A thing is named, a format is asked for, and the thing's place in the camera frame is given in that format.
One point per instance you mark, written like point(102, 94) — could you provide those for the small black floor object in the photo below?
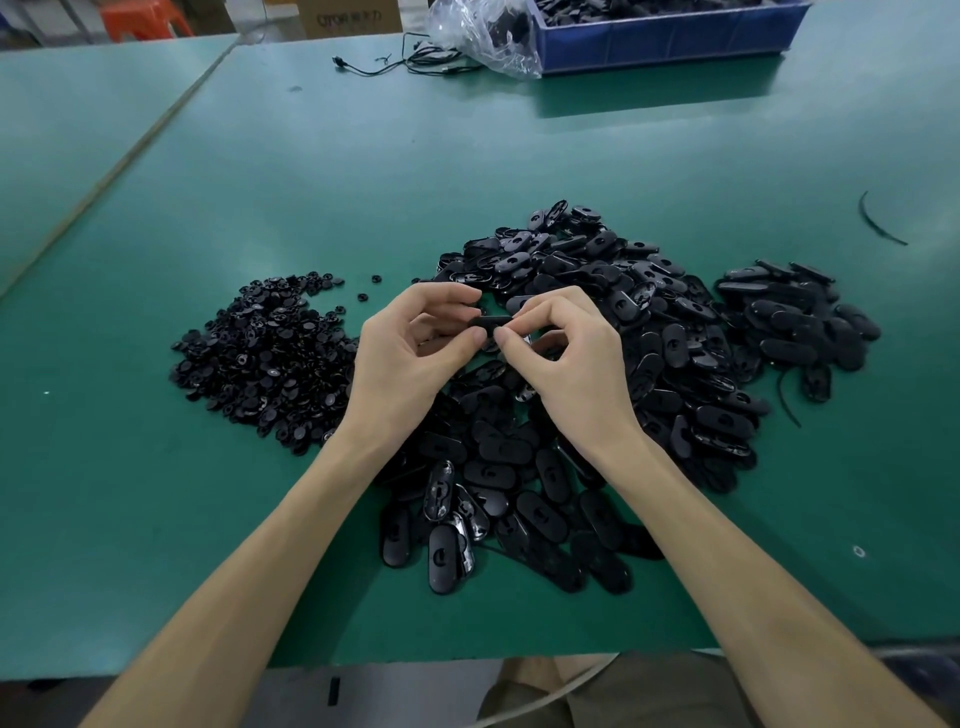
point(334, 691)

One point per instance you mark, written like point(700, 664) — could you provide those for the person's left forearm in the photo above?
point(270, 570)

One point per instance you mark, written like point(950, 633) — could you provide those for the small heap of oval covers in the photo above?
point(795, 322)

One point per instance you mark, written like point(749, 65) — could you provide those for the clear plastic bag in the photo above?
point(487, 34)

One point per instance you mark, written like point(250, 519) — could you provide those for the person's left thumb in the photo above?
point(463, 346)

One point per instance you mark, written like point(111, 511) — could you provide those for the black oval plastic cover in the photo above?
point(491, 322)

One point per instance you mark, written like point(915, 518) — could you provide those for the orange plastic stool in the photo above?
point(146, 16)

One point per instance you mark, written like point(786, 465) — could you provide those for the pile of small round parts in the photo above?
point(262, 360)

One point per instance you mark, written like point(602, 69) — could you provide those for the brown cardboard box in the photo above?
point(352, 16)

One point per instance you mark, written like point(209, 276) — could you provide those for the black parts heap in bin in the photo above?
point(645, 6)

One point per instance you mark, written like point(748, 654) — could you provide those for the blue plastic bin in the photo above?
point(660, 37)

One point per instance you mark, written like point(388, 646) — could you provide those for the large pile of oval covers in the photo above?
point(667, 360)

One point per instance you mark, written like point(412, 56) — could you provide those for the person's right thumb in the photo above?
point(521, 343)

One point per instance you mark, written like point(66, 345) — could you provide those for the person's right hand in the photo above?
point(581, 382)

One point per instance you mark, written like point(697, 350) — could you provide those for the person's right forearm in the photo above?
point(742, 577)

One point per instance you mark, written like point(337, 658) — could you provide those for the person's left hand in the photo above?
point(390, 367)

